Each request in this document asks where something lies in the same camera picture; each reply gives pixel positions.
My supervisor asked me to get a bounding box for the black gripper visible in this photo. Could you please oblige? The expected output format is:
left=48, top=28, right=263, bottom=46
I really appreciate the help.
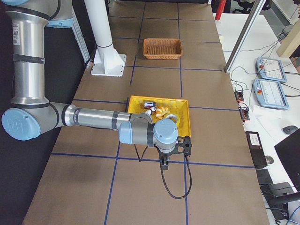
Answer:
left=158, top=147, right=178, bottom=170

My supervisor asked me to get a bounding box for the yellow tape roll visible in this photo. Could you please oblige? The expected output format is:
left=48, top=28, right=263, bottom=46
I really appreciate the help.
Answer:
left=163, top=112, right=180, bottom=126

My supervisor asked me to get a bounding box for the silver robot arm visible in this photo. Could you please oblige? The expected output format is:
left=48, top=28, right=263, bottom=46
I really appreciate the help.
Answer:
left=1, top=0, right=180, bottom=169

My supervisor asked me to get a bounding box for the yellow woven basket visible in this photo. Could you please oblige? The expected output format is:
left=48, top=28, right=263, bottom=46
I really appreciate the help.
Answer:
left=127, top=95, right=191, bottom=137

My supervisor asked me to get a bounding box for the brown wicker basket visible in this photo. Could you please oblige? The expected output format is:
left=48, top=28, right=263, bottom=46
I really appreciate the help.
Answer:
left=142, top=38, right=183, bottom=60

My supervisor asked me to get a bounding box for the yellow toy croissant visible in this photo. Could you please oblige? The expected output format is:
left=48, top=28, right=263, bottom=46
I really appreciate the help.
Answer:
left=155, top=106, right=169, bottom=120

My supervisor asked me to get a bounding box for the black power adapter box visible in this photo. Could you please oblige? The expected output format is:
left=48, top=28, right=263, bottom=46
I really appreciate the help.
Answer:
left=245, top=131, right=267, bottom=169

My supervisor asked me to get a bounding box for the black laptop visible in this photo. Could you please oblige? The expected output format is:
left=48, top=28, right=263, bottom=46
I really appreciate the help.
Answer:
left=275, top=133, right=300, bottom=191

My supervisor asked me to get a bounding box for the lower teach pendant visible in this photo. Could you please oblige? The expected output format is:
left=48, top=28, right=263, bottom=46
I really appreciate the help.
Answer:
left=253, top=79, right=289, bottom=110

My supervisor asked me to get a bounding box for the teach pendant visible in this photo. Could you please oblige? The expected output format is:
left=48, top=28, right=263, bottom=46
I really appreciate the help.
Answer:
left=253, top=79, right=289, bottom=110
left=256, top=57, right=287, bottom=83

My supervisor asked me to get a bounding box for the black computer mouse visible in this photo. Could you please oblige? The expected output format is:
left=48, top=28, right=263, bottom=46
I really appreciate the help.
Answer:
left=282, top=125, right=298, bottom=135

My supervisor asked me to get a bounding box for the upper teach pendant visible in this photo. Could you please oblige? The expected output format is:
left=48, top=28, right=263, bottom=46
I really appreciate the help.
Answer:
left=256, top=57, right=287, bottom=83

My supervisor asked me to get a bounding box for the red cylinder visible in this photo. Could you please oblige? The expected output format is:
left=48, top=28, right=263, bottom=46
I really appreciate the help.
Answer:
left=215, top=0, right=226, bottom=21

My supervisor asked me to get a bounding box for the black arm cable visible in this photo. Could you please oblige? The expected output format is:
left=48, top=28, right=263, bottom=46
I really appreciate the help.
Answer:
left=134, top=142, right=192, bottom=199

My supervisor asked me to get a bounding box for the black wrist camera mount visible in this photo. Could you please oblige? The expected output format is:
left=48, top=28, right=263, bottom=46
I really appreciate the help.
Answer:
left=172, top=136, right=192, bottom=156

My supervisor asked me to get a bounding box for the white pedestal column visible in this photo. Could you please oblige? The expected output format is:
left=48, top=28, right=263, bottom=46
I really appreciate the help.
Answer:
left=84, top=0, right=127, bottom=77

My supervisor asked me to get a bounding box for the aluminium frame post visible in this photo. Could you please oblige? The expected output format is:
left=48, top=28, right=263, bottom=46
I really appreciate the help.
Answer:
left=224, top=0, right=266, bottom=73

